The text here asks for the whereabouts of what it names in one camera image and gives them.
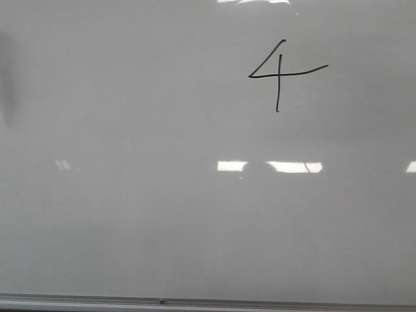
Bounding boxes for white whiteboard with aluminium frame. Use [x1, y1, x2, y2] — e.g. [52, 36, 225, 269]
[1, 1, 415, 311]

